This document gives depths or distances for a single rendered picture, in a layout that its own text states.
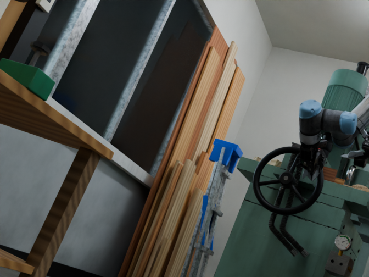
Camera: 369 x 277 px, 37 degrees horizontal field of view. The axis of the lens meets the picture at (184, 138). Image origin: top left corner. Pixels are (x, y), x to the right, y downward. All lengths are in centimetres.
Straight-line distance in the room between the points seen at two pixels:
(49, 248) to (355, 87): 171
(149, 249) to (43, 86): 259
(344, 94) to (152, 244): 172
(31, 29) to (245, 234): 132
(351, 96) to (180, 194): 158
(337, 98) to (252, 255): 83
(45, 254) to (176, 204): 241
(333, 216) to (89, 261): 186
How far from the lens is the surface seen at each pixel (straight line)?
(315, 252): 235
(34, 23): 264
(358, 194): 238
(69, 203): 144
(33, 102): 122
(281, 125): 523
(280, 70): 549
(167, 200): 374
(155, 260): 374
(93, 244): 367
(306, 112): 192
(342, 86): 268
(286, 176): 224
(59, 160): 311
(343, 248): 227
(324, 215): 238
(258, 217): 244
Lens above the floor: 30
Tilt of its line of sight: 13 degrees up
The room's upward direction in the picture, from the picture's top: 23 degrees clockwise
